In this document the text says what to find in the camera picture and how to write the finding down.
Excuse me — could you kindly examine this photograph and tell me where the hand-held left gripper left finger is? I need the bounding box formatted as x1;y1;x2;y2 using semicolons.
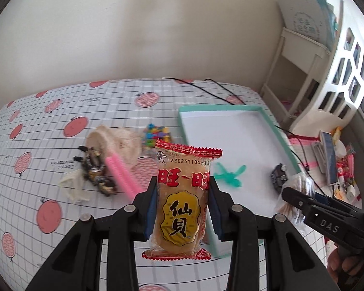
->
26;176;158;291

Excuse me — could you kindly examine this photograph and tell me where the grey tablet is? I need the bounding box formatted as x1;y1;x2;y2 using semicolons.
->
319;130;339;186

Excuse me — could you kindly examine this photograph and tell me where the white shelf unit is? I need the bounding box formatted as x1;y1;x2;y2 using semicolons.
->
287;0;364;134
259;27;333;122

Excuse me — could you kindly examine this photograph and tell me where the green plastic dragonfly toy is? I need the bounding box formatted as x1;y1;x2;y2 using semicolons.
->
214;162;248;189

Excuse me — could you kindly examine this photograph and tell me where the pink ribbed comb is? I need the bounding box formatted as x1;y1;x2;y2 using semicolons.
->
105;154;144;201

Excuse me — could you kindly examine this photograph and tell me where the cream plastic hair clip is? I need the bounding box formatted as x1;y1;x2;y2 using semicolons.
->
59;170;91;204

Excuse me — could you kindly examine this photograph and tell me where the small dark round gadget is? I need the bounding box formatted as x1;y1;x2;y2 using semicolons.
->
270;164;289;192

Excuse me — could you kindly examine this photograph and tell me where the pomegranate print grid bed sheet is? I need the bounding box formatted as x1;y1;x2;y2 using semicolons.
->
0;79;332;291

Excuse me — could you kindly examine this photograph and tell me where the brown patterned hair clip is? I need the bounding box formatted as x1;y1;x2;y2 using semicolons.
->
74;145;117;196

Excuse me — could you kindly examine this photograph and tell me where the pile of colourful small things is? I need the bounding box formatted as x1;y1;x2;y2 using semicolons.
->
332;127;364;202

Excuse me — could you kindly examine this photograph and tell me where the stack of pale books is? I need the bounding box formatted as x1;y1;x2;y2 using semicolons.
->
274;0;338;53

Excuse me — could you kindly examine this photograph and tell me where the red yellow rice cracker packet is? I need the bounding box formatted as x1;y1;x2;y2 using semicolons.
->
142;139;224;260

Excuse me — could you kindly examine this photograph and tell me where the clear cotton swab pack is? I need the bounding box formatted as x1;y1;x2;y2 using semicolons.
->
274;173;316;228

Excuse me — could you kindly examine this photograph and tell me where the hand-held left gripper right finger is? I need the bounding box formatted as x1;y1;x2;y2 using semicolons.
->
208;175;342;291

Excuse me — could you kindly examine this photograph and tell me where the teal white cardboard box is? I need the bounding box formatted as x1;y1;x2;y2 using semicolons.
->
178;105;302;259

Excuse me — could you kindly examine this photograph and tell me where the person's right hand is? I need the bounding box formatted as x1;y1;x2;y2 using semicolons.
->
326;244;364;283

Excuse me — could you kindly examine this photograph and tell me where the black cable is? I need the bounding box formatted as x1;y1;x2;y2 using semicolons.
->
161;78;326;195

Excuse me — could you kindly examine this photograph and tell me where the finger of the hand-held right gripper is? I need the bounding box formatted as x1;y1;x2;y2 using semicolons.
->
314;193;363;215
281;187;315;219

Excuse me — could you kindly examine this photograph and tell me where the beige fuzzy scrunchie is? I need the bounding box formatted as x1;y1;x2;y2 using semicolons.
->
85;125;142;168

